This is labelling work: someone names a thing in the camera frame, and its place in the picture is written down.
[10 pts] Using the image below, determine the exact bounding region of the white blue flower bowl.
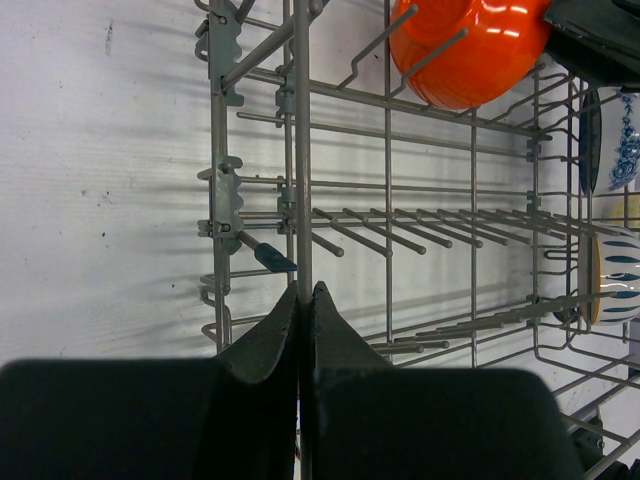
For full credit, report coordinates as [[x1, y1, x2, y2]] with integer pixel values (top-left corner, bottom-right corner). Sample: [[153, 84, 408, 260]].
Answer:
[[578, 87, 639, 196]]

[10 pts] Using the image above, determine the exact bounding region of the orange bowl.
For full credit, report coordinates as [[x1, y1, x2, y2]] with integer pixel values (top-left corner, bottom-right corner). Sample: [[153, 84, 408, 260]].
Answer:
[[389, 0, 551, 110]]

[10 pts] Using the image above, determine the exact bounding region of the yellow checkered bowl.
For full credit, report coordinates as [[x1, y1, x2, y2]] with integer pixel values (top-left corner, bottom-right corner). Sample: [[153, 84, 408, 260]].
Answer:
[[601, 192, 639, 230]]

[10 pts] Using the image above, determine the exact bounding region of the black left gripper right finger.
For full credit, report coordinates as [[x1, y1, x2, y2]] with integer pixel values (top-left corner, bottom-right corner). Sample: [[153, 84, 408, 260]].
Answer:
[[302, 283, 584, 479]]

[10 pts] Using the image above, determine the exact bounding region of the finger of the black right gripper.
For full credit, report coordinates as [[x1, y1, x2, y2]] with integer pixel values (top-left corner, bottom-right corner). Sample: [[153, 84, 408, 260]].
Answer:
[[544, 0, 639, 93]]

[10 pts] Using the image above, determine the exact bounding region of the grey wire dish rack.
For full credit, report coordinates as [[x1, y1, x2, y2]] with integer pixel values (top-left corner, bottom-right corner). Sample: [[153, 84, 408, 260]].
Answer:
[[192, 0, 640, 480]]

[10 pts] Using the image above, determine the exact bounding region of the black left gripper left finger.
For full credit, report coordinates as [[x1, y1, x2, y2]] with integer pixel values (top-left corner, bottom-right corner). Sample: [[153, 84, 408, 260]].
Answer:
[[1, 287, 298, 479]]

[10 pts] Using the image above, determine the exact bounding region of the white blue striped bowl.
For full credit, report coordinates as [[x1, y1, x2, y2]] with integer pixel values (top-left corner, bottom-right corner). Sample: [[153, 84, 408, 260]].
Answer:
[[578, 224, 639, 326]]

